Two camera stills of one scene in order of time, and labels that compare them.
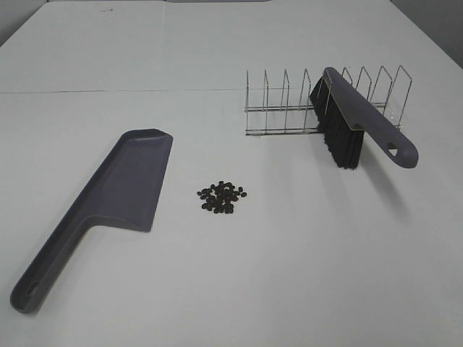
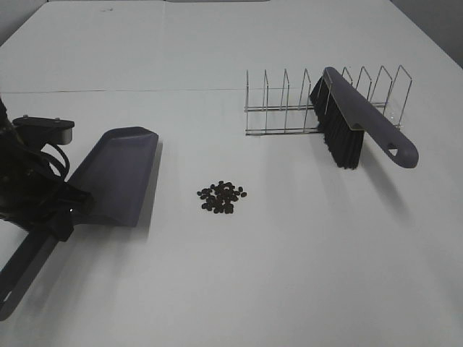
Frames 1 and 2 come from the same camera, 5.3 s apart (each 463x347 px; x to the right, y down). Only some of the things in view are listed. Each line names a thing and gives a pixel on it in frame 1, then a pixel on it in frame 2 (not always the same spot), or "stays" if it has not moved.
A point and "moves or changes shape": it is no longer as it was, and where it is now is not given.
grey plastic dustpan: x=127 y=193 moves or changes shape
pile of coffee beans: x=220 y=198 stays
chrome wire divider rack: x=389 y=95 stays
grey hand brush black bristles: x=346 y=118 stays
